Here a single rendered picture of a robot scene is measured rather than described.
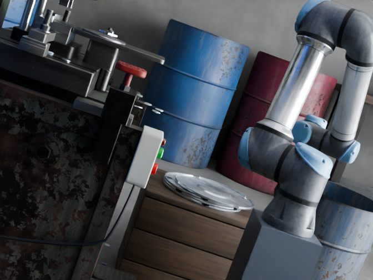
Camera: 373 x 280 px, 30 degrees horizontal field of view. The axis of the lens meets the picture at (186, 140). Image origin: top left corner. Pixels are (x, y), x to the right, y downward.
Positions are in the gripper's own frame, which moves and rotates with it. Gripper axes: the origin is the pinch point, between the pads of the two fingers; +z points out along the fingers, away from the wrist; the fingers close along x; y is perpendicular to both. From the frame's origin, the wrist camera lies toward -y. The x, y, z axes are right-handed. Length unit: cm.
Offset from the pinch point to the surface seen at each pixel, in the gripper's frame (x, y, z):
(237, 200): 15.3, 2.2, 1.2
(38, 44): 60, -87, -34
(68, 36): 62, -69, -36
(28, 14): 71, -74, -39
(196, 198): 26.0, -13.7, 2.4
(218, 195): 21.0, -4.6, 0.8
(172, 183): 36.1, -10.9, 1.5
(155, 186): 40.5, -14.3, 4.0
